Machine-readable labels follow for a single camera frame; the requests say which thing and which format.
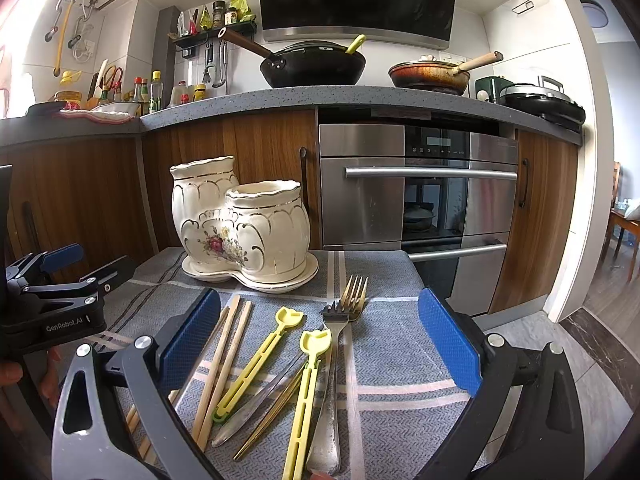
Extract yellow spatula in wok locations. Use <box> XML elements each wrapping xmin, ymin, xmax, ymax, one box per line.
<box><xmin>345</xmin><ymin>34</ymin><xmax>367</xmax><ymax>54</ymax></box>

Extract white jug red cap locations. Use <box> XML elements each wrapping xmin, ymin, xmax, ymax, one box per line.
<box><xmin>168</xmin><ymin>80</ymin><xmax>191</xmax><ymax>107</ymax></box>

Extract white bowl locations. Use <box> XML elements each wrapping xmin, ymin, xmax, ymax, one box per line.
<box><xmin>91</xmin><ymin>102</ymin><xmax>140</xmax><ymax>120</ymax></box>

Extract red handled scissors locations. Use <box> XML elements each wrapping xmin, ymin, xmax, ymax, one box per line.
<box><xmin>102</xmin><ymin>64</ymin><xmax>124</xmax><ymax>91</ymax></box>

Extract silver fork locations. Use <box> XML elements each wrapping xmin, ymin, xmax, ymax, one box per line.
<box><xmin>306</xmin><ymin>298</ymin><xmax>350</xmax><ymax>476</ymax></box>

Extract stainless steel oven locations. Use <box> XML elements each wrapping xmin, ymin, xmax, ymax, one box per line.
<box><xmin>319</xmin><ymin>124</ymin><xmax>518</xmax><ymax>316</ymax></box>

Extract right cabinet door handle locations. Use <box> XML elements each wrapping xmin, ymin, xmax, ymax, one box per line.
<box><xmin>518</xmin><ymin>158</ymin><xmax>530</xmax><ymax>208</ymax></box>

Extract peanut butter jar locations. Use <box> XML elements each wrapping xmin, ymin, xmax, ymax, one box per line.
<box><xmin>53</xmin><ymin>90</ymin><xmax>82</xmax><ymax>110</ymax></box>

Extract white ceramic utensil holder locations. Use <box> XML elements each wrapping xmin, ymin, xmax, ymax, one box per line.
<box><xmin>169</xmin><ymin>155</ymin><xmax>319</xmax><ymax>295</ymax></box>

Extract yellow hose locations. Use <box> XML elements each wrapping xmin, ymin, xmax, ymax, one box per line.
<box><xmin>52</xmin><ymin>0</ymin><xmax>80</xmax><ymax>78</ymax></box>

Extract gold fork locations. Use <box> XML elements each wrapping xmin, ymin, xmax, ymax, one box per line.
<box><xmin>340</xmin><ymin>275</ymin><xmax>369</xmax><ymax>322</ymax></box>

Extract person's left hand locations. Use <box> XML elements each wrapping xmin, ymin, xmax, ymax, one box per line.
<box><xmin>0</xmin><ymin>346</ymin><xmax>63</xmax><ymax>411</ymax></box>

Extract white red trimmed cloth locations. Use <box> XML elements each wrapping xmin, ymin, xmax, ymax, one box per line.
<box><xmin>58</xmin><ymin>110</ymin><xmax>134</xmax><ymax>125</ymax></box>

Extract green kettle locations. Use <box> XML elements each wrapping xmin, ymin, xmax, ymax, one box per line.
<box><xmin>474</xmin><ymin>76</ymin><xmax>513</xmax><ymax>103</ymax></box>

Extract yellow mustard jar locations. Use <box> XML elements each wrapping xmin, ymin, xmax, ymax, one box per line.
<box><xmin>193</xmin><ymin>84</ymin><xmax>207</xmax><ymax>102</ymax></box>

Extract wooden chopstick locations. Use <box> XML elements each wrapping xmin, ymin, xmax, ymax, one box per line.
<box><xmin>138</xmin><ymin>437</ymin><xmax>152</xmax><ymax>463</ymax></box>
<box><xmin>126</xmin><ymin>306</ymin><xmax>230</xmax><ymax>434</ymax></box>
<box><xmin>192</xmin><ymin>295</ymin><xmax>240</xmax><ymax>450</ymax></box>
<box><xmin>198</xmin><ymin>300</ymin><xmax>252</xmax><ymax>451</ymax></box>

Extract yellow plastic utensil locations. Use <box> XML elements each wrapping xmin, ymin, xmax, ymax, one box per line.
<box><xmin>282</xmin><ymin>330</ymin><xmax>332</xmax><ymax>480</ymax></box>
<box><xmin>212</xmin><ymin>307</ymin><xmax>305</xmax><ymax>422</ymax></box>

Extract hanging ladle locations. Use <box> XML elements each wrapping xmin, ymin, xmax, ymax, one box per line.
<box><xmin>212</xmin><ymin>40</ymin><xmax>228</xmax><ymax>88</ymax></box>

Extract red cap sauce bottle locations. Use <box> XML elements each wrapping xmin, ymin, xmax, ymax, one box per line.
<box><xmin>132</xmin><ymin>77</ymin><xmax>143</xmax><ymax>103</ymax></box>

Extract black cabinet door handle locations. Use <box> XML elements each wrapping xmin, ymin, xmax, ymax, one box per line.
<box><xmin>298</xmin><ymin>146</ymin><xmax>311</xmax><ymax>214</ymax></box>

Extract grey striped table cloth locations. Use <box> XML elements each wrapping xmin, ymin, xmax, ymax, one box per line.
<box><xmin>79</xmin><ymin>246</ymin><xmax>490</xmax><ymax>480</ymax></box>

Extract brown frying pan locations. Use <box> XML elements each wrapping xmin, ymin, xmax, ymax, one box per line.
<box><xmin>388</xmin><ymin>51</ymin><xmax>503</xmax><ymax>96</ymax></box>

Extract black wok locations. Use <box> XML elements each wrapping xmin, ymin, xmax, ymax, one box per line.
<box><xmin>218</xmin><ymin>27</ymin><xmax>366</xmax><ymax>88</ymax></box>

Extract black wall spice shelf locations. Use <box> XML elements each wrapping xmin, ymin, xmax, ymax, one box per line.
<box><xmin>172</xmin><ymin>22</ymin><xmax>257</xmax><ymax>58</ymax></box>

